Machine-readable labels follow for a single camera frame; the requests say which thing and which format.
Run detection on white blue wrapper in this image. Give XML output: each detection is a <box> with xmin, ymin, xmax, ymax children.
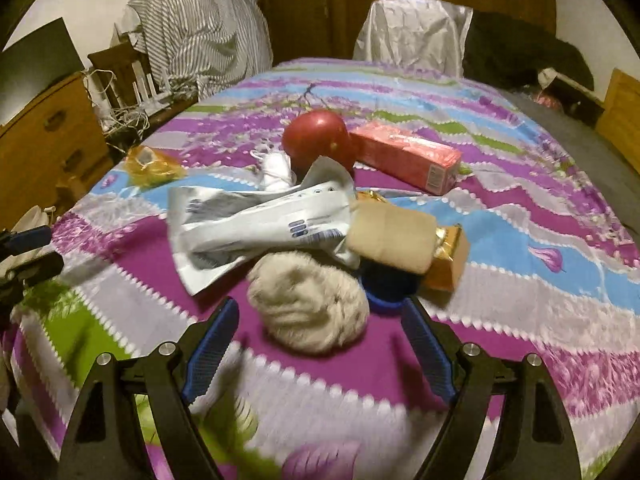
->
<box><xmin>166</xmin><ymin>156</ymin><xmax>360</xmax><ymax>296</ymax></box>

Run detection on gold foil box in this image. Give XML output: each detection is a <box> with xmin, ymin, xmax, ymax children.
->
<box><xmin>352</xmin><ymin>192</ymin><xmax>470</xmax><ymax>292</ymax></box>

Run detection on blue bottle cap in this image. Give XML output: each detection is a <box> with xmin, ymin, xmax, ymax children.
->
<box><xmin>359</xmin><ymin>262</ymin><xmax>422</xmax><ymax>318</ymax></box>

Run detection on beige cloth roll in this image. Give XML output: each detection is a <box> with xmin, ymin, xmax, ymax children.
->
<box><xmin>346</xmin><ymin>200</ymin><xmax>437</xmax><ymax>275</ymax></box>

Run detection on beige fuzzy ball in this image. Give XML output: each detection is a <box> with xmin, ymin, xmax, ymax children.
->
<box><xmin>247</xmin><ymin>252</ymin><xmax>370</xmax><ymax>356</ymax></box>

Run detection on white plastic bag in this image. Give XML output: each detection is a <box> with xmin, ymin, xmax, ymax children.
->
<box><xmin>250</xmin><ymin>148</ymin><xmax>297</xmax><ymax>192</ymax></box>

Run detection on white plastic bucket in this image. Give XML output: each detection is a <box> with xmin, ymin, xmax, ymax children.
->
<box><xmin>11</xmin><ymin>206</ymin><xmax>56</xmax><ymax>232</ymax></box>

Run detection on wooden chest of drawers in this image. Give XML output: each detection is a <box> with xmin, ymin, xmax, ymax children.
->
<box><xmin>0</xmin><ymin>73</ymin><xmax>114</xmax><ymax>229</ymax></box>

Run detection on yellow crinkled snack wrapper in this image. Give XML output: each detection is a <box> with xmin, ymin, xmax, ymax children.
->
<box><xmin>124</xmin><ymin>145</ymin><xmax>186</xmax><ymax>190</ymax></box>

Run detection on dark monitor screen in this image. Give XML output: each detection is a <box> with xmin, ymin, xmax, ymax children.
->
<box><xmin>0</xmin><ymin>18</ymin><xmax>85</xmax><ymax>125</ymax></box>

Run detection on floral purple striped bedsheet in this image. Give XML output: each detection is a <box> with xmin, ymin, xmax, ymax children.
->
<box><xmin>0</xmin><ymin>56</ymin><xmax>640</xmax><ymax>480</ymax></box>

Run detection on grey bed mattress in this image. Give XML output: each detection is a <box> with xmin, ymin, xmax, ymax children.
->
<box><xmin>500</xmin><ymin>90</ymin><xmax>640</xmax><ymax>244</ymax></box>

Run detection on striped grey white shirt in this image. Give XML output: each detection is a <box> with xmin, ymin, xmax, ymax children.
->
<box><xmin>127</xmin><ymin>0</ymin><xmax>273</xmax><ymax>100</ymax></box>

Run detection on red carton box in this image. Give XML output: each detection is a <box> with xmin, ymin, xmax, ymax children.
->
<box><xmin>350</xmin><ymin>122</ymin><xmax>462</xmax><ymax>196</ymax></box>

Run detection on wooden bed headboard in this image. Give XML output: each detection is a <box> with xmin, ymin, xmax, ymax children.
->
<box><xmin>596</xmin><ymin>68</ymin><xmax>640</xmax><ymax>174</ymax></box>

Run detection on black clothes pile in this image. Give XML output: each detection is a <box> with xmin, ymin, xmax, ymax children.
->
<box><xmin>462</xmin><ymin>11</ymin><xmax>594</xmax><ymax>90</ymax></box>

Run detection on white cables and chargers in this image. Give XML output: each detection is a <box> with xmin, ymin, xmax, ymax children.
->
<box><xmin>81</xmin><ymin>58</ymin><xmax>199</xmax><ymax>141</ymax></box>

